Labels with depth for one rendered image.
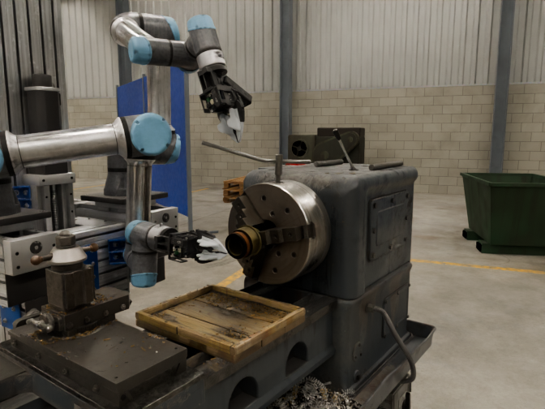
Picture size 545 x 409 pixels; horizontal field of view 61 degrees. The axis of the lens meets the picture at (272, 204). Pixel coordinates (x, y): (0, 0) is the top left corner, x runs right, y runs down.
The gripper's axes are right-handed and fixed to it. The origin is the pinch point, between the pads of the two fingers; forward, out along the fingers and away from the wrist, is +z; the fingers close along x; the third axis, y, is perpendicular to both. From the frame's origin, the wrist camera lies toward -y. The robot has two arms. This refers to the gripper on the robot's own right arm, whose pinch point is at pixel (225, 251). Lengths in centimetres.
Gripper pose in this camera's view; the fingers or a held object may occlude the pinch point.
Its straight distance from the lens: 121.8
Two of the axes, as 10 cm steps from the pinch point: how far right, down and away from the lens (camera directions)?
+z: 8.0, 1.3, -5.8
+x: 0.6, -9.9, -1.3
